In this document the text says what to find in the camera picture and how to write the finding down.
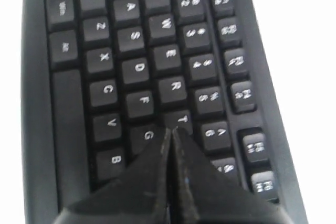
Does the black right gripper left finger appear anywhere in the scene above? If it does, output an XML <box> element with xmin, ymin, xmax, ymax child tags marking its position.
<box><xmin>54</xmin><ymin>127</ymin><xmax>171</xmax><ymax>223</ymax></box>

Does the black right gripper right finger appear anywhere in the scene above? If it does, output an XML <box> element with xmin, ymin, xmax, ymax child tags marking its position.
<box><xmin>167</xmin><ymin>127</ymin><xmax>289</xmax><ymax>223</ymax></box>

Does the black acer keyboard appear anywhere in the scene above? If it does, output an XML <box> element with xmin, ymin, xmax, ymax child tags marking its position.
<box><xmin>22</xmin><ymin>0</ymin><xmax>308</xmax><ymax>223</ymax></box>

